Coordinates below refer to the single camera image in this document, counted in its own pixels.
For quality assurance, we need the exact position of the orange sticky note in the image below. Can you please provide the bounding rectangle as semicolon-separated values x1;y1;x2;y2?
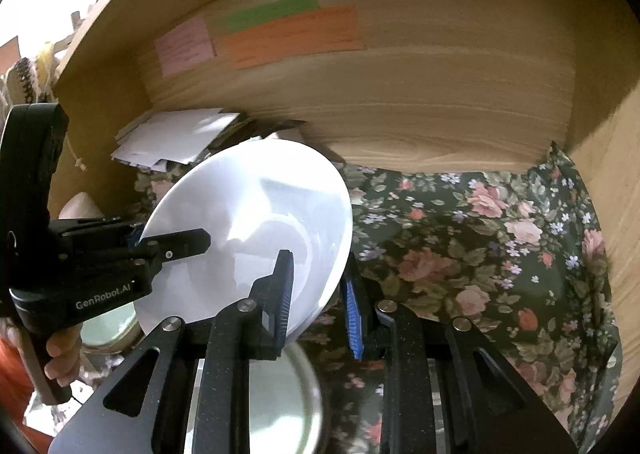
215;5;367;70

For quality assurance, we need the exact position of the brown wooden cabinet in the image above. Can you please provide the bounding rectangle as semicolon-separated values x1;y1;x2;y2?
0;35;21;79

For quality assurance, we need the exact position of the pale pink cup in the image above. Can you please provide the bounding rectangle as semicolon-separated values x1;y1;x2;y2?
59;194;101;221

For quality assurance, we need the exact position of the white charger cable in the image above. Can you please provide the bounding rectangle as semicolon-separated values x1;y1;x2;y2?
62;131;87;173

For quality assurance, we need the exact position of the pink sticky note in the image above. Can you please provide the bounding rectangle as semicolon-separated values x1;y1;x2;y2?
155;16;216;77

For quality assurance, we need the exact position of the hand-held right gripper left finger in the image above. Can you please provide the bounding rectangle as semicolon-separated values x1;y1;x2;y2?
50;249;296;454

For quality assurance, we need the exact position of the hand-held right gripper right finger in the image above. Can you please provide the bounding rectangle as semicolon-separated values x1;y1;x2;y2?
340;251;578;454

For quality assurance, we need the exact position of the white plate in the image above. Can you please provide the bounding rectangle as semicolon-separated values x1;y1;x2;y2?
136;140;353;341

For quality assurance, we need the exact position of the teal bowl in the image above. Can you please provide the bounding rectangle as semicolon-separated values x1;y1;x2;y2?
249;341;323;454

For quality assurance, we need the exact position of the dark floral tablecloth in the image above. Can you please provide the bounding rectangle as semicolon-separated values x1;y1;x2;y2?
30;141;623;454

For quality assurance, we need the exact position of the green sticky note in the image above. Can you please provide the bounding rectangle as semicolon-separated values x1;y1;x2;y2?
226;0;319;33

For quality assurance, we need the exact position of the yellow headband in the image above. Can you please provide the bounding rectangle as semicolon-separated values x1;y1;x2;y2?
36;41;61;79

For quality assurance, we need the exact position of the patterned headband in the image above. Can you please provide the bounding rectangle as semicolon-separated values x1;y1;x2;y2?
12;56;38;104

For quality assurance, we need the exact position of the person's left hand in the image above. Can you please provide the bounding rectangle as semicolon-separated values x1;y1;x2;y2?
45;326;83;387

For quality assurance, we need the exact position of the stack of white papers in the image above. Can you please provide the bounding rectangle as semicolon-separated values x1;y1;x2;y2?
111;108;251;172

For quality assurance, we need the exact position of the person's left forearm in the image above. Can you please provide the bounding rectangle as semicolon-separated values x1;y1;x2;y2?
0;336;53;454

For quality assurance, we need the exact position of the light teal plate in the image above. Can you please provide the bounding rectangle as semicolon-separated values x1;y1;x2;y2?
80;301;143;355

